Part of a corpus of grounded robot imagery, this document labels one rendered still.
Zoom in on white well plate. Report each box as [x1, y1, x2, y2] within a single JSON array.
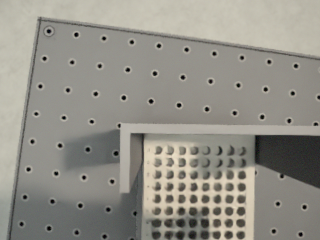
[[142, 133, 255, 240]]

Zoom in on grey flat rectangular base plate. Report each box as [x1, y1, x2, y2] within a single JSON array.
[[6, 16, 320, 240]]

